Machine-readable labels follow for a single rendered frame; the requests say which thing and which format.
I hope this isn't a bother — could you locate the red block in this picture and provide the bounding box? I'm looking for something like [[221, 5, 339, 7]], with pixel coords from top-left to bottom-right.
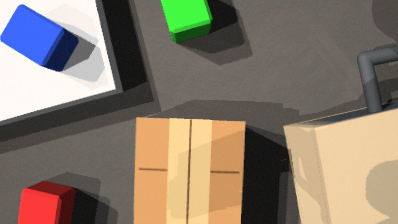
[[18, 181, 76, 224]]

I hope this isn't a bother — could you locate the green block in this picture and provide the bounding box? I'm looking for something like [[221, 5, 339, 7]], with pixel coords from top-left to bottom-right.
[[161, 0, 212, 43]]

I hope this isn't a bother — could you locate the brown cardboard box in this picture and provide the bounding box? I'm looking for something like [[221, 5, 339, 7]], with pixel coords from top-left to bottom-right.
[[134, 117, 245, 224]]

